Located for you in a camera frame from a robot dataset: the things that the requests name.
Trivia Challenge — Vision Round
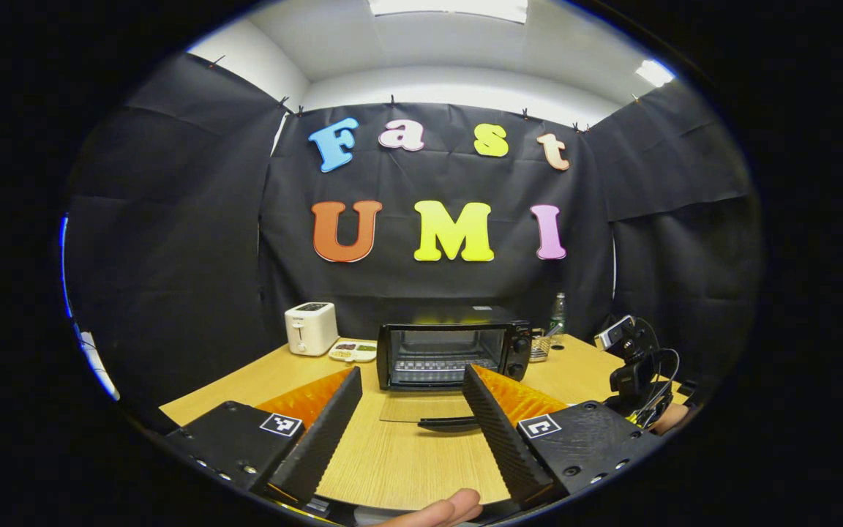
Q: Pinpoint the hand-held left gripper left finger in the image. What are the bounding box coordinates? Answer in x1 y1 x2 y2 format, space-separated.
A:
162 366 364 506

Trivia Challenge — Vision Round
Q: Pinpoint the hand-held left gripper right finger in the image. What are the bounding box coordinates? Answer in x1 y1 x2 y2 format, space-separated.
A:
462 364 664 509

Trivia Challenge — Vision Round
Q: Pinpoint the black electric oven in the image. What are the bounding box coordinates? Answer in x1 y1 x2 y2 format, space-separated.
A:
376 306 534 433

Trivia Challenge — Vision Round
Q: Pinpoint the white sectioned snack tray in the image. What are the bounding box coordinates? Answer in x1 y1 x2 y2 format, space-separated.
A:
328 338 379 364

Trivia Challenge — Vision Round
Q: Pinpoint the green water bottle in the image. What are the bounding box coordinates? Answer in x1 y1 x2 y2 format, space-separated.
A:
549 292 568 349

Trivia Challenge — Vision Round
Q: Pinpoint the white toaster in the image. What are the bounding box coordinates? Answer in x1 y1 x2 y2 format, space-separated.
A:
284 302 340 357

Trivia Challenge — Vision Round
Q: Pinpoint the black backdrop cloth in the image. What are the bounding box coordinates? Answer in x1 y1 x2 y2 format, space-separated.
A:
63 51 763 433

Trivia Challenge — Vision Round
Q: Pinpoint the small ceiling light panel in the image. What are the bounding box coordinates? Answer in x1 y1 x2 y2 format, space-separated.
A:
635 59 676 89

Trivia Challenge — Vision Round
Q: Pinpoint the large ceiling light panel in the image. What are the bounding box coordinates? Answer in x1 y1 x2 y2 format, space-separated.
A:
367 0 529 24

